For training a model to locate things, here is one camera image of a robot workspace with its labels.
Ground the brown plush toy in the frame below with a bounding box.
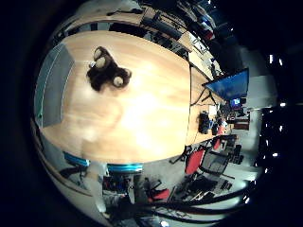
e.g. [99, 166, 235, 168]
[85, 45, 133, 93]

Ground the black device on desk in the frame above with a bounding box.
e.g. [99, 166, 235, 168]
[198, 112, 212, 135]

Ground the black mesh office chair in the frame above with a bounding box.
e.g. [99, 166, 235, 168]
[202, 149, 231, 176]

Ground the large blue screen monitor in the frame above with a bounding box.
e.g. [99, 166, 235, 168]
[203, 67, 250, 100]

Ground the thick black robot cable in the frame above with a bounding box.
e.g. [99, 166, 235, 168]
[126, 188, 254, 218]

